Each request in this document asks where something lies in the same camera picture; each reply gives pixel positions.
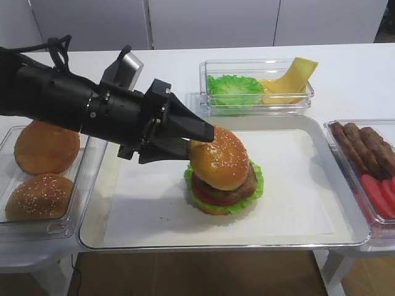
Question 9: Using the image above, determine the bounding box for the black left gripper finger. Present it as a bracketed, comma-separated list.
[138, 138, 189, 164]
[153, 92, 214, 142]

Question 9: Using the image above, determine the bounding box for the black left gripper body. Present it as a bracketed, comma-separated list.
[78, 78, 173, 161]

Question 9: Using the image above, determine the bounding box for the sesame bun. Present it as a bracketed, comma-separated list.
[189, 126, 249, 191]
[5, 173, 73, 222]

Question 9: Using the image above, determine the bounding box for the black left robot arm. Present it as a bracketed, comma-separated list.
[1, 46, 214, 164]

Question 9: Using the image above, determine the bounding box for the clear lettuce cheese container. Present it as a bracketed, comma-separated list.
[196, 58, 314, 117]

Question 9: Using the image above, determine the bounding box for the flat yellow cheese slice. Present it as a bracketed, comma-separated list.
[258, 80, 307, 105]

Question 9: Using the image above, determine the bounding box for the upright yellow cheese slice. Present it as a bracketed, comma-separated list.
[264, 57, 318, 94]

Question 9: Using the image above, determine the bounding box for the green lettuce leaf on burger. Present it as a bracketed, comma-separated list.
[184, 161, 264, 215]

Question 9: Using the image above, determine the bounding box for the green lettuce in container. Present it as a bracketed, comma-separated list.
[207, 75, 265, 106]

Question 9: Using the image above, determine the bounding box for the tomato slice on burger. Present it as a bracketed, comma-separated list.
[192, 175, 235, 207]

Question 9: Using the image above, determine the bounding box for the white paper tray liner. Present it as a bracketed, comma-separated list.
[105, 129, 335, 242]

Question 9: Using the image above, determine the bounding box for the bottom burger bun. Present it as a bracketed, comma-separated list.
[195, 202, 232, 215]

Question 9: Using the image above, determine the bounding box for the plain bun bottom half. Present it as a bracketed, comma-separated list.
[14, 120, 80, 175]

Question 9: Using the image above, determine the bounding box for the brown patty on burger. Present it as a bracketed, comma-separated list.
[192, 162, 257, 203]

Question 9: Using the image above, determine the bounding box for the clear bun container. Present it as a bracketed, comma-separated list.
[1, 126, 108, 243]

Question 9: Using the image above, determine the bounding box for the white metal serving tray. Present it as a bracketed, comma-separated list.
[80, 116, 370, 250]

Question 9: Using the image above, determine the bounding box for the left brown patty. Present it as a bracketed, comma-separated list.
[330, 121, 368, 175]

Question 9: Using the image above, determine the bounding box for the middle brown patty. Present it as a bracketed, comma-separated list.
[344, 123, 386, 179]

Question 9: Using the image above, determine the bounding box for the clear patty tomato container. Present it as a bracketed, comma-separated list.
[325, 119, 394, 238]

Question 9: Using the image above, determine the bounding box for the left tomato slice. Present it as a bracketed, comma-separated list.
[360, 174, 394, 219]

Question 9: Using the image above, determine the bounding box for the right brown patty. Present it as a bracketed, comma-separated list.
[360, 127, 394, 177]

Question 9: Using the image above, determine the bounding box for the middle tomato slice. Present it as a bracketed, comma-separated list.
[380, 179, 395, 211]

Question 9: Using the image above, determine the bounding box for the right tomato slice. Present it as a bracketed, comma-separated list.
[389, 176, 395, 193]

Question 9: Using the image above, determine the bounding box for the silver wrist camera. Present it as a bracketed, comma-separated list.
[100, 45, 144, 91]

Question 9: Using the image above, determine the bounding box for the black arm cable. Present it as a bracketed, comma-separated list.
[0, 35, 72, 73]

